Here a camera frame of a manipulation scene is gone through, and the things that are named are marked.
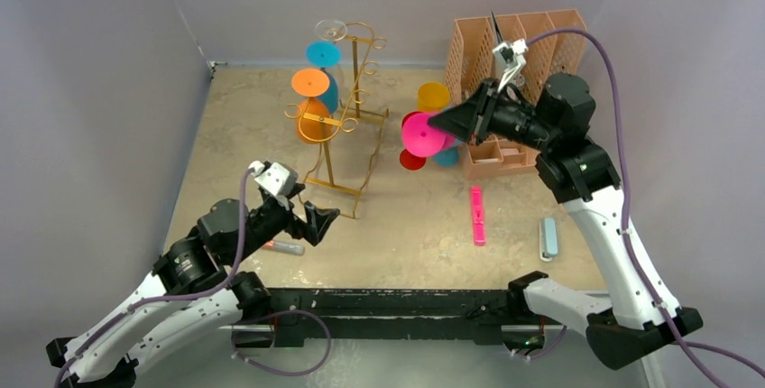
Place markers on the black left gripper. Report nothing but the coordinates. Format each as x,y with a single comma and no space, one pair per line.
317,220

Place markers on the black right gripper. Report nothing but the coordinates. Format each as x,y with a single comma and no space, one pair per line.
483,115

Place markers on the yellow wine glass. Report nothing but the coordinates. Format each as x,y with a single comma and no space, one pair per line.
432,97

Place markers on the light blue wine glass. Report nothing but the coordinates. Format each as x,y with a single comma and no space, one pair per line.
448,157

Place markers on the magenta wine glass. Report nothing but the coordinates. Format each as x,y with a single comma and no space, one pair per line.
422,139

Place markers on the red wine glass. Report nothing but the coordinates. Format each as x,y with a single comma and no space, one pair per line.
408,160

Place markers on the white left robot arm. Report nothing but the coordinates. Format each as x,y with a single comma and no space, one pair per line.
195,287

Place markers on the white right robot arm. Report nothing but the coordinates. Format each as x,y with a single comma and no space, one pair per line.
640,315

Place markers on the orange wine glass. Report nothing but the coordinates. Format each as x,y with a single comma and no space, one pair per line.
311,83

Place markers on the teal rear wine glass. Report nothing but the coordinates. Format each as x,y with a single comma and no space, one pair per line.
325,55

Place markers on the clear wine glass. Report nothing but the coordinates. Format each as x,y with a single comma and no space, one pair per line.
331,30

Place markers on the orange grey marker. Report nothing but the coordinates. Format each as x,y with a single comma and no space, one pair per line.
285,248

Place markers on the white folder in organizer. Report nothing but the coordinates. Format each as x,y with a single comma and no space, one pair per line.
499,29

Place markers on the pink highlighter marker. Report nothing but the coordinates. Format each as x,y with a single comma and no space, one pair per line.
477,215

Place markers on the peach plastic file organizer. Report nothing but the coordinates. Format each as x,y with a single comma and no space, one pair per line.
470,60

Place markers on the light blue white eraser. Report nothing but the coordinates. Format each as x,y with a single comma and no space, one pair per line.
548,239

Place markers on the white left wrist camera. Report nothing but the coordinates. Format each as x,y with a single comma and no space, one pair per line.
275,178

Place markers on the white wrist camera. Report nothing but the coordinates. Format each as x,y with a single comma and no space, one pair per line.
275,178
510,61

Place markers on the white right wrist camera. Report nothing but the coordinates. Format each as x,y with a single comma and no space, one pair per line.
510,61

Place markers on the gold wire glass rack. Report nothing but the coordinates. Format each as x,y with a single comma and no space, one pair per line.
350,114

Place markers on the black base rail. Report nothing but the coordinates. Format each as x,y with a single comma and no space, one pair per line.
484,317

